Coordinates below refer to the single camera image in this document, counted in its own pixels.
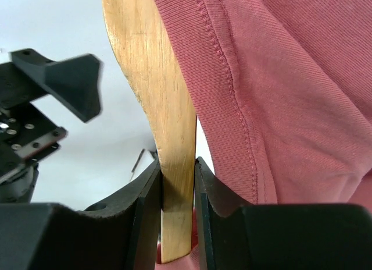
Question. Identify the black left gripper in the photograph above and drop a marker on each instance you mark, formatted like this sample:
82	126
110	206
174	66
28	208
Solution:
27	135

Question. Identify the red t shirt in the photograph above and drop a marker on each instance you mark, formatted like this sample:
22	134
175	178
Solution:
282	89

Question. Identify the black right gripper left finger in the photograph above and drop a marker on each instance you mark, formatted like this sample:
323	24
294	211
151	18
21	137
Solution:
118	232

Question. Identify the wooden clothes hanger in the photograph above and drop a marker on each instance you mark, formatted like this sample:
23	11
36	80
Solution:
142	48

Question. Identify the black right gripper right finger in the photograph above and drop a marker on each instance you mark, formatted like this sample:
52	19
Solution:
235	234

